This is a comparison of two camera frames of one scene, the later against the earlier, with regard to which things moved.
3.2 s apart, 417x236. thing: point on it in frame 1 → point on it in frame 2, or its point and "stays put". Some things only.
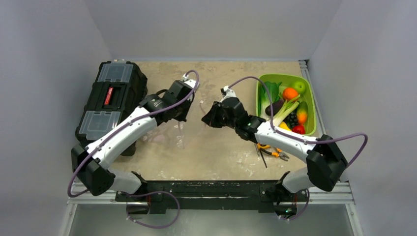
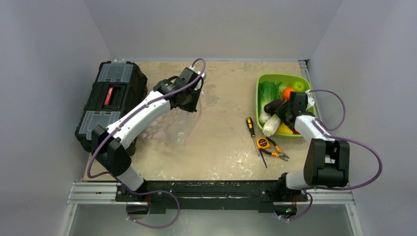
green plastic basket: [286, 80] stays put
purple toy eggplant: [276, 106] stays put
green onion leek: [264, 99] stays put
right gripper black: [214, 115] → [289, 115]
